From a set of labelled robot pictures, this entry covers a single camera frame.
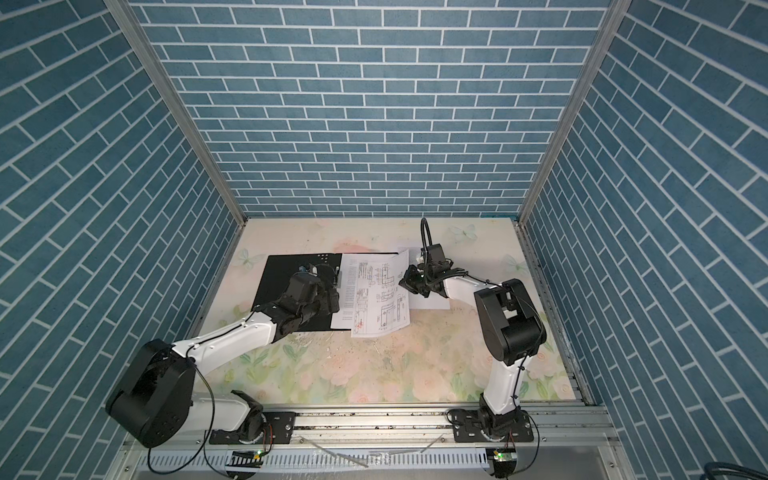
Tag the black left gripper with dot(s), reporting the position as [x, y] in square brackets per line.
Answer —
[326, 307]

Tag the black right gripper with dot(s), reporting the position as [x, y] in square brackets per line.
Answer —
[408, 281]

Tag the technical drawing paper sheet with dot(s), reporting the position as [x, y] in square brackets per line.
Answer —
[381, 304]

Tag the red folder with black inside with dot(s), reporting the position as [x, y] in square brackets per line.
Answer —
[276, 276]

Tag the text printed paper sheet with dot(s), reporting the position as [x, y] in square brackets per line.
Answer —
[347, 275]

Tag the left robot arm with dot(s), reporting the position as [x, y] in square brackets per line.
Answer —
[155, 399]

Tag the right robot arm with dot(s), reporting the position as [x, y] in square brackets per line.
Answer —
[510, 325]

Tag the text paper sheet far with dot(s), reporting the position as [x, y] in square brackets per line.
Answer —
[417, 301]

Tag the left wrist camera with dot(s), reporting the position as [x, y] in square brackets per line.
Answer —
[314, 270]

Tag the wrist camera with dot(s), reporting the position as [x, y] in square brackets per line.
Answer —
[434, 257]
[314, 270]

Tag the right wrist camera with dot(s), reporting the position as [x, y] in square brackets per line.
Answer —
[434, 257]

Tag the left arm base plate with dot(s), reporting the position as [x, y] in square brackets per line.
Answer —
[266, 428]

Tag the aluminium front rail frame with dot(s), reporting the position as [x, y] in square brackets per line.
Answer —
[546, 441]

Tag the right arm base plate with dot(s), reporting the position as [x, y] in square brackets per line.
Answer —
[481, 425]

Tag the aluminium left corner post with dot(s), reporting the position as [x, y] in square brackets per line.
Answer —
[129, 25]

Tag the aluminium corner post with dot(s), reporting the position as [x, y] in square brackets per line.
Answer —
[596, 55]
[129, 25]

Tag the aluminium right corner post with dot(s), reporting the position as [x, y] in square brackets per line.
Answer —
[596, 55]

